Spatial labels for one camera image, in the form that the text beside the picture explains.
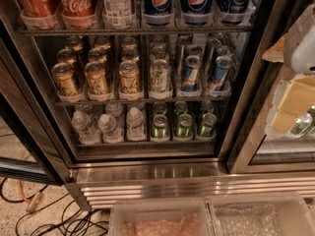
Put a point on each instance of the right glass fridge door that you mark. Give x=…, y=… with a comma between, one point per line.
x=247, y=148

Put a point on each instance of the water bottle left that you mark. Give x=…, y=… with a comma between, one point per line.
x=82, y=123

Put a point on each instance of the steel fridge cabinet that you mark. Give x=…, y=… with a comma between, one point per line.
x=104, y=173

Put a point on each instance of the green white soda can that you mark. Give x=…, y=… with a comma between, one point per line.
x=160, y=76

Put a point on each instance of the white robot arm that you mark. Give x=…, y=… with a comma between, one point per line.
x=299, y=53

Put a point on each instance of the water bottle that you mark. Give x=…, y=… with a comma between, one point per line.
x=82, y=123
x=135, y=125
x=111, y=132

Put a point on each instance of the glass fridge door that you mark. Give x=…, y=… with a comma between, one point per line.
x=247, y=148
x=32, y=150

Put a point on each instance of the water bottle middle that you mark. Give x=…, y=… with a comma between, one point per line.
x=111, y=132

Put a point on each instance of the green can front right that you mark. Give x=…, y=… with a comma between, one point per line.
x=206, y=125

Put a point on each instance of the blue energy can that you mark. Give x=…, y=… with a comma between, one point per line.
x=190, y=72
x=218, y=77

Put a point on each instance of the blue energy can right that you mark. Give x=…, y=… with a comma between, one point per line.
x=218, y=77

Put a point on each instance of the water bottle right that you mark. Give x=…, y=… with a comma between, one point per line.
x=135, y=125

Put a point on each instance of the blue energy can left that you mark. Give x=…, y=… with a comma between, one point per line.
x=190, y=72

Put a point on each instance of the red cola bottle right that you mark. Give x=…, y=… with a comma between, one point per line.
x=78, y=0

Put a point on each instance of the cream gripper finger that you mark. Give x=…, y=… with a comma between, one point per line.
x=275, y=53
x=292, y=99

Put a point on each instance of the clear bin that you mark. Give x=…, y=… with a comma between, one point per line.
x=263, y=214
x=160, y=217

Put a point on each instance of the clear labelled bottle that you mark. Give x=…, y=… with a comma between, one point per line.
x=117, y=0

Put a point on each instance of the green can front left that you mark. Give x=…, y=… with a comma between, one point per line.
x=160, y=129

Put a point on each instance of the left glass fridge door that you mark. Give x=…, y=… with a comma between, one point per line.
x=32, y=150

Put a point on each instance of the orange can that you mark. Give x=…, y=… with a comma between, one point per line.
x=64, y=78
x=95, y=75
x=130, y=79

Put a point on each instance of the clear bin left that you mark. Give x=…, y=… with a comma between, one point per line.
x=160, y=217

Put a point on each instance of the green can front middle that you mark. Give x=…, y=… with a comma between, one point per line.
x=183, y=128

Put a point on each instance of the clear bin right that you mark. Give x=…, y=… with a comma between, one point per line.
x=263, y=214

